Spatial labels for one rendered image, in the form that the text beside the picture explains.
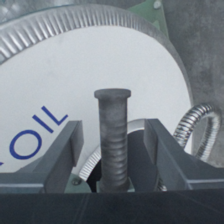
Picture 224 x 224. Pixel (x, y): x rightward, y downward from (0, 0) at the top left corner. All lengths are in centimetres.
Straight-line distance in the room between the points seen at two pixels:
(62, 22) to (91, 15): 7
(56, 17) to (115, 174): 29
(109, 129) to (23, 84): 18
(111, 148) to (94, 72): 23
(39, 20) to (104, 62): 16
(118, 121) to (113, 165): 6
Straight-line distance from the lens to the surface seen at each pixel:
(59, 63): 33
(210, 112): 24
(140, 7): 105
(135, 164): 90
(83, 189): 26
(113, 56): 42
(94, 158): 42
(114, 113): 17
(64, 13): 36
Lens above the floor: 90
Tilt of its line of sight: 29 degrees down
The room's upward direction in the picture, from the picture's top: 135 degrees counter-clockwise
